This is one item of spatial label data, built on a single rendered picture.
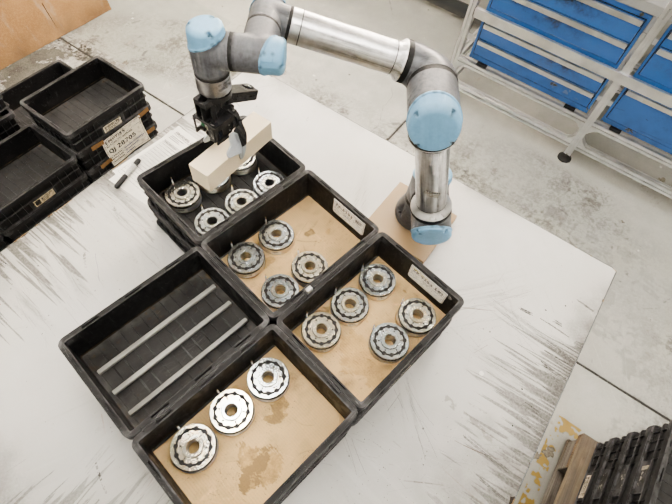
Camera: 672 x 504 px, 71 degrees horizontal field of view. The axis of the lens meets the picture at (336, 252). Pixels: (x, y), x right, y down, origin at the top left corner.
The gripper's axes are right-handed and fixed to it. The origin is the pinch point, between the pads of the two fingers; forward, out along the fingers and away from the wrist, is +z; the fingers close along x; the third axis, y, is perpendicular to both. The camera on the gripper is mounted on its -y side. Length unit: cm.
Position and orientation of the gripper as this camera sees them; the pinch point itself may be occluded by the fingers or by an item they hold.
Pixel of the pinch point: (232, 147)
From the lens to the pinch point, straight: 127.3
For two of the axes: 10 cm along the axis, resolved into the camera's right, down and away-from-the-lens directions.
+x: 8.1, 5.3, -2.5
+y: -5.8, 6.7, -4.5
